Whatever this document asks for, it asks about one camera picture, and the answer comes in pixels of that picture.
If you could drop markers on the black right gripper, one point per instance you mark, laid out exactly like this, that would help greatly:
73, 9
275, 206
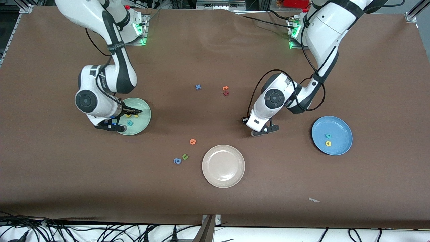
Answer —
126, 110

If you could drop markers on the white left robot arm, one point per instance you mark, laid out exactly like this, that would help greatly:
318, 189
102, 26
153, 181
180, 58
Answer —
329, 30

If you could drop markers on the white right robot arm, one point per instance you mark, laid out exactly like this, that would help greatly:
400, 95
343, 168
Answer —
84, 13

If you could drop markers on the light green plate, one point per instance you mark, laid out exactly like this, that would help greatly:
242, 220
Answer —
141, 126

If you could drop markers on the beige plate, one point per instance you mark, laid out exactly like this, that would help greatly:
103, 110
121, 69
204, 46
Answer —
223, 166

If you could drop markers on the blue foam letter a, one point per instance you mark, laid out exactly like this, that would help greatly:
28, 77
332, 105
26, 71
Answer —
180, 160

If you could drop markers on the blue plate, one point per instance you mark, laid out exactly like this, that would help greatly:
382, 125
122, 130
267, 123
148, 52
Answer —
339, 129

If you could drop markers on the white paper scrap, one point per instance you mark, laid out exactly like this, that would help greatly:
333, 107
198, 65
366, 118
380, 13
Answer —
313, 200

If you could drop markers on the red box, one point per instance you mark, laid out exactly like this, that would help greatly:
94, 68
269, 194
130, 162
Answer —
295, 3

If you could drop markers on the grey metal box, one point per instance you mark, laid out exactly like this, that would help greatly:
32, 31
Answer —
220, 4

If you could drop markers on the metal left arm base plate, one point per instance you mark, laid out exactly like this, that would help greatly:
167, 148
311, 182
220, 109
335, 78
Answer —
292, 47

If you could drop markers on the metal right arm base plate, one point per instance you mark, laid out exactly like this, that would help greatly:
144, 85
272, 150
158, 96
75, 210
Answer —
144, 38

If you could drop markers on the grey metal table bracket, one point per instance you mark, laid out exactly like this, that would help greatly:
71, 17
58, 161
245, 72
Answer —
206, 228

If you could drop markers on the aluminium frame rail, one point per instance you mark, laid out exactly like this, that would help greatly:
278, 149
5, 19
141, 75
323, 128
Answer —
25, 8
415, 13

